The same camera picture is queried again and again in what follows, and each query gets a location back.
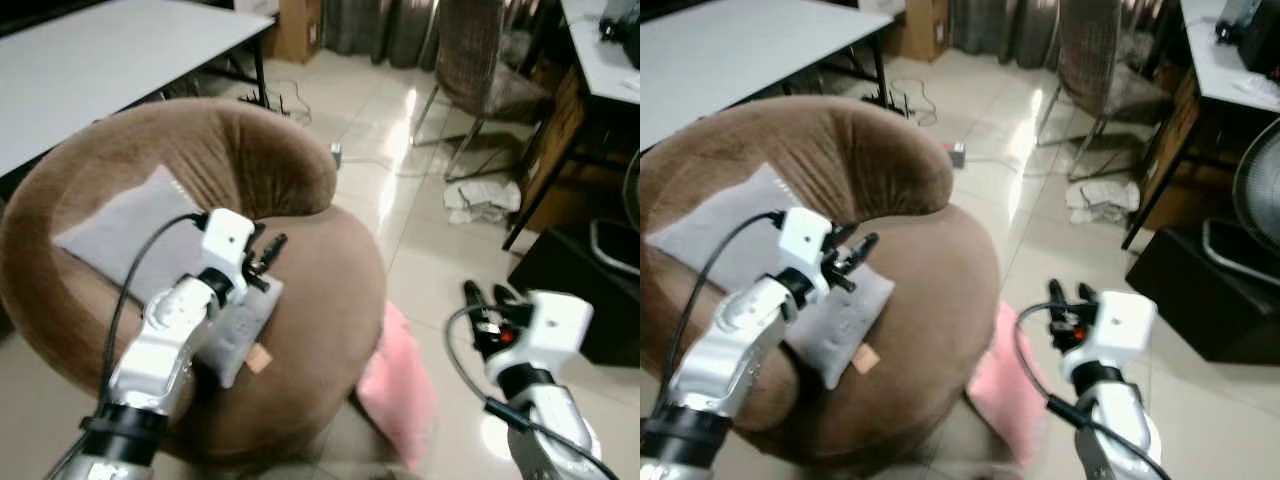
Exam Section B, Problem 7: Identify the pink pillow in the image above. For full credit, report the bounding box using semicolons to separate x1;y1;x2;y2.
965;300;1053;467
355;300;439;472

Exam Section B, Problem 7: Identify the brown round sofa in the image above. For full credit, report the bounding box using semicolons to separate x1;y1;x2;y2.
0;97;390;467
640;95;1002;471

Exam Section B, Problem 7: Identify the grey pillow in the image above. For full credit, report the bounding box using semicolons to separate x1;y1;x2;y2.
53;165;285;390
648;163;897;392

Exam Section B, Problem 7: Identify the black case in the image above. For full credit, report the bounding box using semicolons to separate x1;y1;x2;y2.
1124;217;1280;364
507;217;641;367

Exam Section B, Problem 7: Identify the crumpled newspaper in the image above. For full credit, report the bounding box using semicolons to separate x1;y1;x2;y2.
1064;177;1142;227
443;177;524;227

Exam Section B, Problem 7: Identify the brown wooden cabinet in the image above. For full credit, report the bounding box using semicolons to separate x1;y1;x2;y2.
519;65;587;213
1139;68;1202;217

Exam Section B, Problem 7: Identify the round fan grille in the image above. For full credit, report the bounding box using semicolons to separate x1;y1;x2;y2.
1231;130;1280;253

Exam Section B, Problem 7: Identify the brown cardboard box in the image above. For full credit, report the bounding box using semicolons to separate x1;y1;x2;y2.
264;0;324;65
884;0;952;64

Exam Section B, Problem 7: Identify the large white table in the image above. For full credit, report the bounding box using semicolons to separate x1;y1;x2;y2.
0;0;277;183
640;0;895;153

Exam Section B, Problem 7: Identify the brown wicker chair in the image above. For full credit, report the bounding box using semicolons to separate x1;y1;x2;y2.
411;0;557;184
1036;0;1177;184

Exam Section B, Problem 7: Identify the grey curtain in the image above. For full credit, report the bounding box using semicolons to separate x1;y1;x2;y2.
322;0;442;70
950;0;1062;70

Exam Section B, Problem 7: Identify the white desk with black legs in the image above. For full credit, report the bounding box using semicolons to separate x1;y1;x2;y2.
500;0;641;252
1120;0;1280;252

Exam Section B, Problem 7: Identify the black device on desk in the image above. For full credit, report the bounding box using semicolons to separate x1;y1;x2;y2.
1214;0;1280;74
598;0;641;70

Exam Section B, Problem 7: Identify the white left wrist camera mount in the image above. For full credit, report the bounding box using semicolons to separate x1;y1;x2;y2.
776;207;834;301
198;208;257;301

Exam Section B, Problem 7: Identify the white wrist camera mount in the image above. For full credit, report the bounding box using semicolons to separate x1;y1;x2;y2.
487;290;595;387
198;208;257;301
776;207;834;301
1064;290;1159;373

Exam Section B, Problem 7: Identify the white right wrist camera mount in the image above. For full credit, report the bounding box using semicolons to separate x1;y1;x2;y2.
487;290;595;387
1064;290;1159;373

